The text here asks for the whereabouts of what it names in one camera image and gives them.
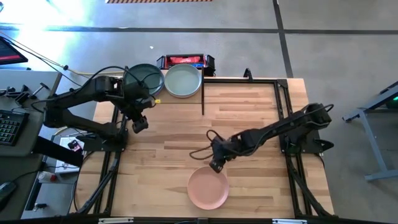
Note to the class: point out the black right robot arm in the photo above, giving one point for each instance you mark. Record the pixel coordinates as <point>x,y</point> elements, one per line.
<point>280,127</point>

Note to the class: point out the dark green plate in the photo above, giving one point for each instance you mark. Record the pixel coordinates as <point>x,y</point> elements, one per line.
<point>146,73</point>

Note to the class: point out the black desk monitor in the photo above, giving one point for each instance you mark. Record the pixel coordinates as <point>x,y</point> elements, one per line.
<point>9,53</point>

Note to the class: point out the black device green light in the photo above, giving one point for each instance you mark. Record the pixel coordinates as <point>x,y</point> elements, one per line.
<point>390,93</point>

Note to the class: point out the small black clip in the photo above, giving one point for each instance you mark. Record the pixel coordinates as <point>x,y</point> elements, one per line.
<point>40,205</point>

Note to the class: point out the black backlit keyboard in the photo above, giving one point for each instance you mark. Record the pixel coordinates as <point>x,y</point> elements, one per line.
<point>11,127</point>

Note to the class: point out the black aluminium rig frame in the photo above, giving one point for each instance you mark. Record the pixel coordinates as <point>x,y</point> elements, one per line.
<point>239,81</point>

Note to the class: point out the black computer mouse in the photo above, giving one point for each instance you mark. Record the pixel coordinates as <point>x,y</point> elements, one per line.
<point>6,191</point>

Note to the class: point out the black desk clamp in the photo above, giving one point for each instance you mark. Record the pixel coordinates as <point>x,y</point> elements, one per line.
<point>15,93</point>
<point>43,88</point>

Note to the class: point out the black flat panel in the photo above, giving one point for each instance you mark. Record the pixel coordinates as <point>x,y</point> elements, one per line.
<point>56,151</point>

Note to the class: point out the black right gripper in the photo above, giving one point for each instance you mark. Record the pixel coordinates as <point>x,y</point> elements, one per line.
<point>225,149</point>

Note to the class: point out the white bottle red cap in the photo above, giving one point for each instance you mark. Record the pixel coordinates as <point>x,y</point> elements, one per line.
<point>45,177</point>

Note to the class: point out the light green plate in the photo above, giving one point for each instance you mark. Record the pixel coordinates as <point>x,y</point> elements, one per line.
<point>183,79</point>

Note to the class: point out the white box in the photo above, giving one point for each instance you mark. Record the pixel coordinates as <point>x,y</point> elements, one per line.
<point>65,143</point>

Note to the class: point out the black bracket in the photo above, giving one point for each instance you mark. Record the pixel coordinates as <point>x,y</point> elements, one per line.
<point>247,73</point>

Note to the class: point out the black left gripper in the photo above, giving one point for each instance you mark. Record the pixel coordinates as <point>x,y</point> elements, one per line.
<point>135,107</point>

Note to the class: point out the grey side desk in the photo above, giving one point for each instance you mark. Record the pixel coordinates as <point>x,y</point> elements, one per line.
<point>32,138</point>

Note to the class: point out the white bracket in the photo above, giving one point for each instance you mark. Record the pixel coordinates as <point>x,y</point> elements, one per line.
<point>289,221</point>
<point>115,220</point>

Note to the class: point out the pink plate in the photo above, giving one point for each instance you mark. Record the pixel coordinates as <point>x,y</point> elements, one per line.
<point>205,189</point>

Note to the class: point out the red and black toolbox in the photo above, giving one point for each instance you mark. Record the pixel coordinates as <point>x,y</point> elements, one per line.
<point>185,59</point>

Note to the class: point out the smartphone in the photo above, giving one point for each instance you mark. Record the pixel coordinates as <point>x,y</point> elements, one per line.
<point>74,145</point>

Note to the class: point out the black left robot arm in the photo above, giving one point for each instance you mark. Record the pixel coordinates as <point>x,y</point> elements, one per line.
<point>77,93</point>

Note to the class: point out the grey metal stand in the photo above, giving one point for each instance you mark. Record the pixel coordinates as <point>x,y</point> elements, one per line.
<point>373,146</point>

